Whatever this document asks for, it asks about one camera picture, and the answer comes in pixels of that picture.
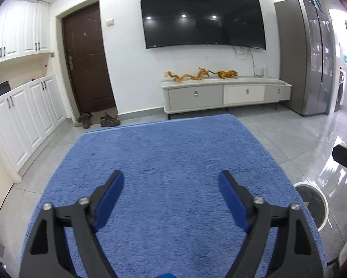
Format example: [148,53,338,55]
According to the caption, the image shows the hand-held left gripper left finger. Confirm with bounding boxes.
[19,170,125,278]

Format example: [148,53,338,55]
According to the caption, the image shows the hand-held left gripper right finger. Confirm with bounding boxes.
[219,170,327,278]

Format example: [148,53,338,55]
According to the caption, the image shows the white round bin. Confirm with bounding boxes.
[293,182,328,232]

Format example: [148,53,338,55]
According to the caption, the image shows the washing machine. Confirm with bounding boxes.
[334,67,347,112]

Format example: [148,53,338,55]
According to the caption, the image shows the blue fluffy mat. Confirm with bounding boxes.
[20,114,328,278]

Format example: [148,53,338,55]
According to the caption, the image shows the pair of brown shoes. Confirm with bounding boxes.
[77,112,93,130]
[99,112,121,127]

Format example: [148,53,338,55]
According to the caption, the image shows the grey refrigerator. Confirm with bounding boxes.
[274,0,341,117]

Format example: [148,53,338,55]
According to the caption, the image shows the white television console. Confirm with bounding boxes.
[161,76,292,120]

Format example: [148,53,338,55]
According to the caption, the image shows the white lower cabinet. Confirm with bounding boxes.
[0,74,67,184]

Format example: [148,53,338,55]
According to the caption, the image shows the white cabinet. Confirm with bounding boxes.
[0,0,51,66]
[0,74,67,184]

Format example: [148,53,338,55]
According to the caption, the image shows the golden tiger ornament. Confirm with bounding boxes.
[217,70,239,79]

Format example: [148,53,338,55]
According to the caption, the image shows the short golden dragon ornament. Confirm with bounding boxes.
[197,67,217,79]

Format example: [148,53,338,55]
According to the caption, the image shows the long golden dragon ornament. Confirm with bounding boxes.
[165,71,204,82]

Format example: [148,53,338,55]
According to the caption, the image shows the dark brown entrance door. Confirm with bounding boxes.
[61,2,117,117]

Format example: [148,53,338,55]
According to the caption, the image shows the black curved television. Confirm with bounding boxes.
[139,0,267,50]

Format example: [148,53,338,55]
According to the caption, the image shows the white upper cabinet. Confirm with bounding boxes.
[0,0,51,66]

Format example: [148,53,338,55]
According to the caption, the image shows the television cables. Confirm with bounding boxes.
[234,46,257,76]

